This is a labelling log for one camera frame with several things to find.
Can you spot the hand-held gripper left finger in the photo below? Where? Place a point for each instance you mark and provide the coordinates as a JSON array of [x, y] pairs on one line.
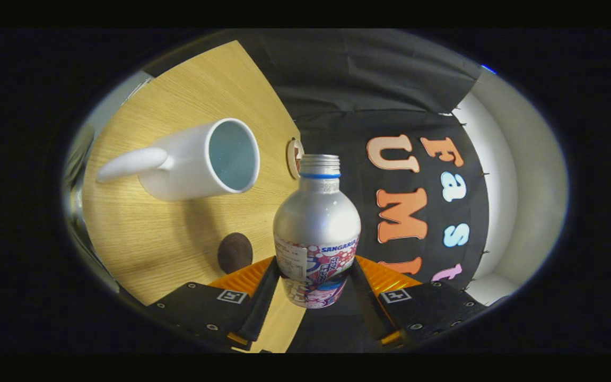
[[263, 307]]

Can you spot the black backdrop cloth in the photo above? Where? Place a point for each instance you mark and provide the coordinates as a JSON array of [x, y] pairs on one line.
[[364, 79]]

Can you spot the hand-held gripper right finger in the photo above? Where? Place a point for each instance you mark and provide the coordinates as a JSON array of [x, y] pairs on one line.
[[369, 313]]

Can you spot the dark brown round coaster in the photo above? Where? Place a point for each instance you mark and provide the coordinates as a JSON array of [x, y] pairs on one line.
[[235, 253]]

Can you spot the white cup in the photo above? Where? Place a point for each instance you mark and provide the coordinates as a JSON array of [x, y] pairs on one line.
[[183, 159]]

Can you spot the round plate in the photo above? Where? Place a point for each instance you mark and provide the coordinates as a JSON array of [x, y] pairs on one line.
[[291, 159]]

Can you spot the silver juice bottle patterned label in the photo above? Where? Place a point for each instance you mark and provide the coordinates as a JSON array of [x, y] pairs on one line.
[[316, 217]]

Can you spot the wooden table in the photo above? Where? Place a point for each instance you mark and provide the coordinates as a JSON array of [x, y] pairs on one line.
[[151, 239]]

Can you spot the grey metal frame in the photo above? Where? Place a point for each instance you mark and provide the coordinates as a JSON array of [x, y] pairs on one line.
[[75, 180]]

